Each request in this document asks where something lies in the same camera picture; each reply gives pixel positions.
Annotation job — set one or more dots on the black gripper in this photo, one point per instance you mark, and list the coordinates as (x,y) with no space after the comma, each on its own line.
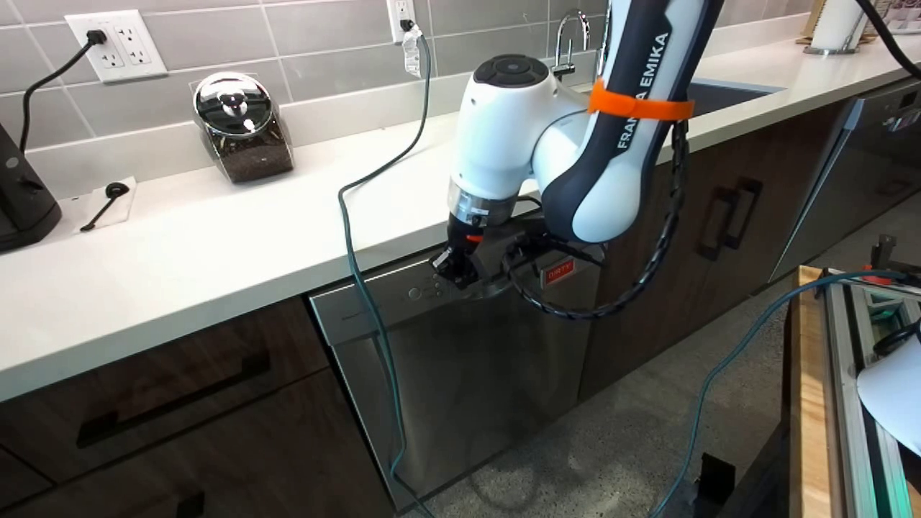
(477,254)

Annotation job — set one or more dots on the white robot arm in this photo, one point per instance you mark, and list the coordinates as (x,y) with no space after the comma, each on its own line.
(588,159)

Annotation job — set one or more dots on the stainless steel dishwasher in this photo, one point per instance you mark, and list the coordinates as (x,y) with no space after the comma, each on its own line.
(438,377)

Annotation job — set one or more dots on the white power adapter plug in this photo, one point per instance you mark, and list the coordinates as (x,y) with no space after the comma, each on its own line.
(412,54)

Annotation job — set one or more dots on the small chrome water tap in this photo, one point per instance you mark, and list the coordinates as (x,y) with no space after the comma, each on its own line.
(572,39)

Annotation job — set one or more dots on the glass jar with metal lid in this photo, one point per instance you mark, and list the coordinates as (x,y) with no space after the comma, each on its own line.
(241,127)

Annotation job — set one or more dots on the wood cabinet doors under sink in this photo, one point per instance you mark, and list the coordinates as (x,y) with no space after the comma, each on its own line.
(740,200)

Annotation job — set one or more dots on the stainless steel sink basin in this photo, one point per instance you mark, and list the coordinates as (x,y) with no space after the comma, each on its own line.
(711,95)

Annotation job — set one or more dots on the wooden robot table edge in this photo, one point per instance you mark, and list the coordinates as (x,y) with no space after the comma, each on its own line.
(814,445)

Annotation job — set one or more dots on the black spoon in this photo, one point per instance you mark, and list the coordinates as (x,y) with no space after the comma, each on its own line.
(113,193)

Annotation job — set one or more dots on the white napkin under spoon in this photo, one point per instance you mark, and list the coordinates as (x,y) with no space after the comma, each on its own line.
(88,206)

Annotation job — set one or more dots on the dark wood drawer front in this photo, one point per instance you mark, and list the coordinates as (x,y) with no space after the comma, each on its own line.
(84,422)

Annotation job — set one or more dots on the stainless appliance door right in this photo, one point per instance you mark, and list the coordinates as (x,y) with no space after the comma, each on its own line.
(873,162)

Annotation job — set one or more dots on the black coffee grinder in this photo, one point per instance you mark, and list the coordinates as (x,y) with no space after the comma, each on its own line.
(28,208)

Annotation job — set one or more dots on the paper towel roll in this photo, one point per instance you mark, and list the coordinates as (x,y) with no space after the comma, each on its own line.
(835,26)

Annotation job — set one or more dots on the white wall outlet right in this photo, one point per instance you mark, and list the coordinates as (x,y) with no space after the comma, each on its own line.
(402,19)

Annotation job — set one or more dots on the white wall outlet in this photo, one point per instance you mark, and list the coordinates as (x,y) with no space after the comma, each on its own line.
(402,19)
(127,51)

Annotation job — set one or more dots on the white wall outlet left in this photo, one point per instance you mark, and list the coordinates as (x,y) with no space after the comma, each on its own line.
(127,51)

